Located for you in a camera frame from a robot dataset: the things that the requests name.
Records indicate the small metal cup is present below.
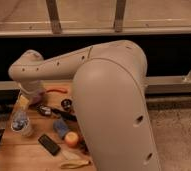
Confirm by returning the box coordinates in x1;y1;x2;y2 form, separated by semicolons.
61;99;72;112

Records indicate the purple bowl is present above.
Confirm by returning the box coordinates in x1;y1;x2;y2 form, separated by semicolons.
29;92;44;105

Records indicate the clear plastic piece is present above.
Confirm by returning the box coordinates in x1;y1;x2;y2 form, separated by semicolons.
62;150;79;160

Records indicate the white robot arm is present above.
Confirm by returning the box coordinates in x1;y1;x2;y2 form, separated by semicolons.
8;40;161;171

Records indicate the orange apple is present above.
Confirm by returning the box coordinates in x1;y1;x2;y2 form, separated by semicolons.
64;131;79;148

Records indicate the purple grape bunch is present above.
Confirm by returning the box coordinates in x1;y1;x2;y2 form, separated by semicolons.
79;140;89;155

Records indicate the blue sponge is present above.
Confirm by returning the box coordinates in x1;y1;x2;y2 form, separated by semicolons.
53;119;70;139

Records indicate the white paper cup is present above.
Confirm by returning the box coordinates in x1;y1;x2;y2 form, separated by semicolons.
11;118;33;137

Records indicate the yellow banana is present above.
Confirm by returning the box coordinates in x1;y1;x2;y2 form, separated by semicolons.
60;159;90;169

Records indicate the black remote control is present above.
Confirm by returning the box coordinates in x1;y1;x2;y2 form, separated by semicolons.
38;134;60;156

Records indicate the black handled metal spoon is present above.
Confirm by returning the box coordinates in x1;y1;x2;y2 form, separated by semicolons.
36;105;77;121

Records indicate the orange carrot toy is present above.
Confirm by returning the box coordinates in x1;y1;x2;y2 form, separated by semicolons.
46;88;68;94

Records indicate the wooden cutting board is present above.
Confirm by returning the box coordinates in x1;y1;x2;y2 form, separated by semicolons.
0;79;97;171

